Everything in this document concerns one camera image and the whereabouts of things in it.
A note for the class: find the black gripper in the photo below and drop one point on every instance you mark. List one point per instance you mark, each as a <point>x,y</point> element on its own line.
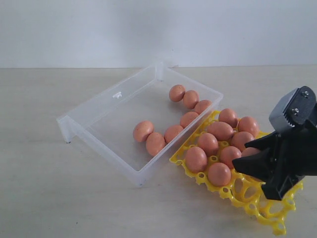
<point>282,163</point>

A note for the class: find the yellow plastic egg tray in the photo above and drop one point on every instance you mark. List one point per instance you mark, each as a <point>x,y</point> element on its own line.
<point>243,191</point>

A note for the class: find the clear plastic bin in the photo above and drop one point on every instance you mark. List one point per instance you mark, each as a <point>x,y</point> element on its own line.
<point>106,121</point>

